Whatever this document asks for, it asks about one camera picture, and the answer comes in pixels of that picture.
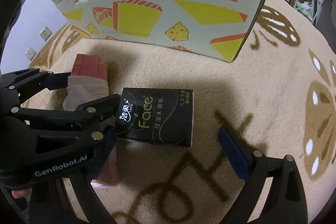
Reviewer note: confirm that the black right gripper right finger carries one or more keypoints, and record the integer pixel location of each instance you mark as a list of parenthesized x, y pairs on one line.
[(286, 201)]

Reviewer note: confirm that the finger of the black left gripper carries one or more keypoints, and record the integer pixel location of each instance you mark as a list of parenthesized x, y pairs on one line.
[(95, 112), (28, 82)]

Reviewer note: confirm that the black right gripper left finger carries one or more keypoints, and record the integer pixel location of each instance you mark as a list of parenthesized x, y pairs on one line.
[(50, 203)]

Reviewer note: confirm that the pink cloth pack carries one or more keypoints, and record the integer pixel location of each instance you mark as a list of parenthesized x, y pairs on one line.
[(88, 81)]

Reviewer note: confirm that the black Face tissue pack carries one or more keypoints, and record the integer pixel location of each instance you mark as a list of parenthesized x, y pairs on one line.
[(156, 116)]

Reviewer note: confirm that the left hand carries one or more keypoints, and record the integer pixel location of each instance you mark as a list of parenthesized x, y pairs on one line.
[(21, 193)]

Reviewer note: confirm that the beige brown patterned rug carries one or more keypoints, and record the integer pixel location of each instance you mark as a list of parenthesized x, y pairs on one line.
[(278, 95)]

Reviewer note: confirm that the lower wall socket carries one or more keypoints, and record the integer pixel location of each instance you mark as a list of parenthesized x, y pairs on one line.
[(30, 54)]

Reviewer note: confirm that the wall socket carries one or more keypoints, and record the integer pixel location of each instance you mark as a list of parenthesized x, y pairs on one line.
[(45, 33), (30, 54)]

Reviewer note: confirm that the upper wall socket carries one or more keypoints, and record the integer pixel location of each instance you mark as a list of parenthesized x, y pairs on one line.
[(45, 33)]

